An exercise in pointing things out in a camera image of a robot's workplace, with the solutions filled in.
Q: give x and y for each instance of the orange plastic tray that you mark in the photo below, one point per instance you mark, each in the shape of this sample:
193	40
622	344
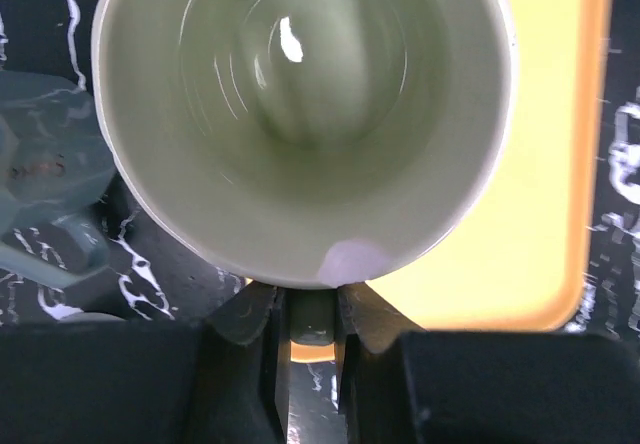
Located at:
516	262

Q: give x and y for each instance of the sage green mug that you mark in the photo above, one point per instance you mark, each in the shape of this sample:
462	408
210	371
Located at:
308	144

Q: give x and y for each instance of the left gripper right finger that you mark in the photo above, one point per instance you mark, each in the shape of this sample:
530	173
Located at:
373	394

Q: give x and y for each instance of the grey faceted mug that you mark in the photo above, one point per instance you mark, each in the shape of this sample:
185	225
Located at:
55	164

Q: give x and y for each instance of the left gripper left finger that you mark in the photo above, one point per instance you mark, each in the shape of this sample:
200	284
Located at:
241	386

